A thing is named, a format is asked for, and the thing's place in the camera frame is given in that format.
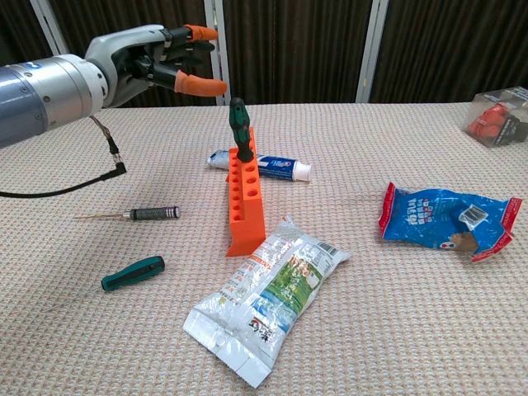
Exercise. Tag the orange tool holder rack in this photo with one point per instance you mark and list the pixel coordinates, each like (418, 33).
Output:
(247, 202)

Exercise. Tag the blue red snack bag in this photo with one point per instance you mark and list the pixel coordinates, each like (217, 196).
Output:
(433, 218)

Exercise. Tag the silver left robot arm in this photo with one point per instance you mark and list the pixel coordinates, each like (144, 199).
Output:
(45, 95)

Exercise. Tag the blue white toothpaste tube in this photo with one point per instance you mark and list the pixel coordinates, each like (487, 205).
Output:
(280, 167)

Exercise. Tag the silver knurled precision screwdriver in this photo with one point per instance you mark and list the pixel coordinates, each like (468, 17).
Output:
(154, 213)

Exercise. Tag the clear box with orange item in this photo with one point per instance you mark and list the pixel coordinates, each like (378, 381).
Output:
(497, 119)

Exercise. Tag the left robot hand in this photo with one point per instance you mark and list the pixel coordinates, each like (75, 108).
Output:
(136, 62)

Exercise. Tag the white green snack bag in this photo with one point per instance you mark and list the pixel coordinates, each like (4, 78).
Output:
(268, 297)

